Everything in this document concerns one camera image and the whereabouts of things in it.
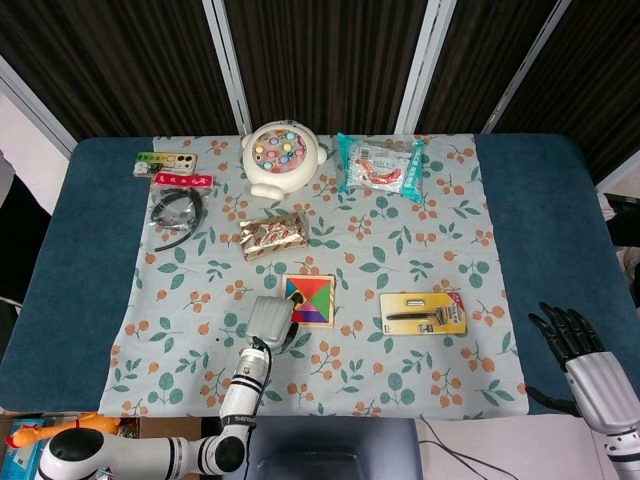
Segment floral patterned tablecloth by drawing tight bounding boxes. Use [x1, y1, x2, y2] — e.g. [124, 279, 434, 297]
[98, 133, 531, 419]

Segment orange rubber chicken toy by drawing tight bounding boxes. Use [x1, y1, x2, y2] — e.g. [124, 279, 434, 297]
[5, 412, 121, 448]

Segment dark slatted partition screen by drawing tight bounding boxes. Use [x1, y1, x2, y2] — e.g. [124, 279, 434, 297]
[0, 0, 640, 186]

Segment razor on yellow card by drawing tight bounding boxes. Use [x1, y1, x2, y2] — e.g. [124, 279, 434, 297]
[378, 291, 469, 336]

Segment green small box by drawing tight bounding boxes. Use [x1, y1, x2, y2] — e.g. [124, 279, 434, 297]
[132, 151, 199, 179]

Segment black cable in bag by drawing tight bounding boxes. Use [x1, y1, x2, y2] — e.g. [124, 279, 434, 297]
[149, 172, 216, 254]

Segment gold wrapped box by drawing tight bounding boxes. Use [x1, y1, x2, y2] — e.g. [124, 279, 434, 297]
[238, 212, 311, 263]

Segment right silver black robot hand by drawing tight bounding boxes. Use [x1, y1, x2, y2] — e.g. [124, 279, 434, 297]
[524, 300, 627, 435]

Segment blue table cover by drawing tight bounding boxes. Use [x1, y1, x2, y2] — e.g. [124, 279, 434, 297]
[0, 132, 640, 416]

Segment wooden tangram puzzle tray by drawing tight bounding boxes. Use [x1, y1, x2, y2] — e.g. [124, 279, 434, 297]
[281, 272, 337, 330]

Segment teal snack bag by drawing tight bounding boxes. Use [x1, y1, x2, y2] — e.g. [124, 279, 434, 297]
[334, 131, 427, 204]

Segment white round fishing toy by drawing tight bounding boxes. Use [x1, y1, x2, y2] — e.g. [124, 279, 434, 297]
[241, 119, 329, 198]

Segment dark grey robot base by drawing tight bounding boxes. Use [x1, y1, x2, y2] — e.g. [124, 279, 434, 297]
[202, 417, 426, 480]

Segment black object beside table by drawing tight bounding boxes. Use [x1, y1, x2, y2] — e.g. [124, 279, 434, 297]
[597, 192, 640, 281]

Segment brown cardboard box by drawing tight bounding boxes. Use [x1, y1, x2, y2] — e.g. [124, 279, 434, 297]
[0, 410, 204, 480]

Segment blue box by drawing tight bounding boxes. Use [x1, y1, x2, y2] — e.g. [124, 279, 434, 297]
[0, 439, 45, 474]

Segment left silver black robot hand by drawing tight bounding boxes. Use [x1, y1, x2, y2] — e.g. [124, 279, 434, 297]
[243, 291, 310, 351]

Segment thin black cable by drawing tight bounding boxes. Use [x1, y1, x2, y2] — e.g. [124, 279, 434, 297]
[417, 418, 609, 480]

